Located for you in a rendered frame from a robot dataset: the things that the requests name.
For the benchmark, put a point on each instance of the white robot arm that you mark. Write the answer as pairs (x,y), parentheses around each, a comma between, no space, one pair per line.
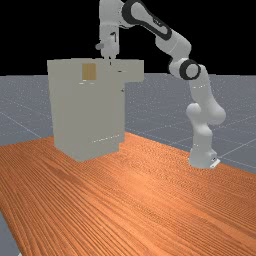
(200,100)

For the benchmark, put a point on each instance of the pale grey cabinet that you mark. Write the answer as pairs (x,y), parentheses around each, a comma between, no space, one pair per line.
(86,116)

